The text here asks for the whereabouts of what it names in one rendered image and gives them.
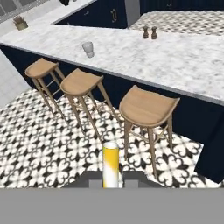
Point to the clear glass cup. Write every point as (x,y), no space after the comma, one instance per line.
(88,49)

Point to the small black object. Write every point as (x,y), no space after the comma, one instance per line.
(64,2)

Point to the yellow and white straw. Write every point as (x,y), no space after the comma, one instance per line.
(110,163)

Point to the window with grey frame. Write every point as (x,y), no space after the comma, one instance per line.
(14,7)

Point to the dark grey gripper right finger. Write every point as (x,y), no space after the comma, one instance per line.
(131,176)

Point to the small potted plant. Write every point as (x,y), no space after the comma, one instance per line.
(20,23)

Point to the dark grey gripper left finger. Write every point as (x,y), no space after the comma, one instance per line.
(93,176)

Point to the dark blue dining counter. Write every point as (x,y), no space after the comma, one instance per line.
(192,116)

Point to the brown wooden shaker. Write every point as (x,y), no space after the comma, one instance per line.
(154,33)
(145,32)

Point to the grey steel appliance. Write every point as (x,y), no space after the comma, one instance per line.
(132,11)

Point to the wooden bar stool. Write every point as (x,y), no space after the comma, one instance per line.
(80,82)
(40,67)
(147,108)

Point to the dark blue cupboard run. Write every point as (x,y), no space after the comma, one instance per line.
(180,4)
(96,14)

